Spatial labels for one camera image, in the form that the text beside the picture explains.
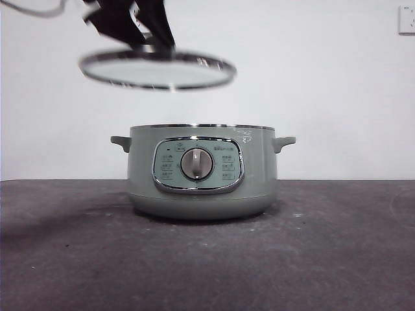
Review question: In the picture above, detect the glass lid with green knob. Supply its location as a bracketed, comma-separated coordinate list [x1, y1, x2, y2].
[78, 44, 237, 91]

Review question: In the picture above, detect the pale green electric cooking pot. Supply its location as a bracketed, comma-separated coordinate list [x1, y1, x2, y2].
[110, 122, 296, 222]

